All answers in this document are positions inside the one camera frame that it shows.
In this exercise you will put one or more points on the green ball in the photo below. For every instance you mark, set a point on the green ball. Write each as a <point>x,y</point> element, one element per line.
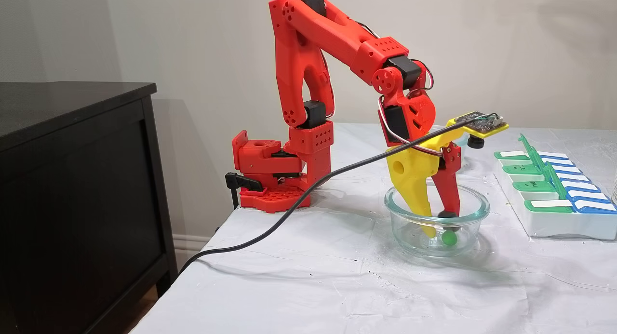
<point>450,237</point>

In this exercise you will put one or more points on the weekly pill organizer box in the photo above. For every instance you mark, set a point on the weekly pill organizer box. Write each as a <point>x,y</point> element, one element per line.
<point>554,223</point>

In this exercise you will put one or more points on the glass bowl for red balls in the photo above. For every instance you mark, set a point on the glass bowl for red balls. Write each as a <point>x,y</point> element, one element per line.
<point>465,163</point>

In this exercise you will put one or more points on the glass bowl with green balls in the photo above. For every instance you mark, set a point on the glass bowl with green balls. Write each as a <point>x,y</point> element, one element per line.
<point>475,223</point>

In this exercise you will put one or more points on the white tablecloth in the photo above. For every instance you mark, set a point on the white tablecloth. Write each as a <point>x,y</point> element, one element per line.
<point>337,286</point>

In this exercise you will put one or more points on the black table clamp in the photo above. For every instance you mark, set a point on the black table clamp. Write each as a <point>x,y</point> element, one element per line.
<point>241,181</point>

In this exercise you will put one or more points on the black wooden cabinet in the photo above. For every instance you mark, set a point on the black wooden cabinet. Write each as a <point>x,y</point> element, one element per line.
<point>72,204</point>

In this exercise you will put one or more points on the camera board on yellow mount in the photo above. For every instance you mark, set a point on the camera board on yellow mount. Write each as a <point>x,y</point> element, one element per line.
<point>482,124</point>

